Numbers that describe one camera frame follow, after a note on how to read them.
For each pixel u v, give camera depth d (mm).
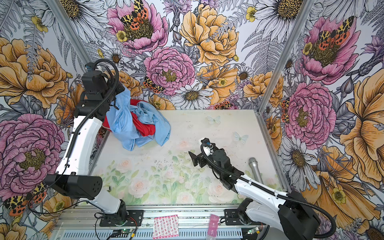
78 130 451
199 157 700
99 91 509
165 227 718
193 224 730
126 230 713
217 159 596
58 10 719
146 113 964
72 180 408
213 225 705
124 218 682
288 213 407
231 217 744
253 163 896
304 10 730
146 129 949
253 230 715
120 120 789
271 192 469
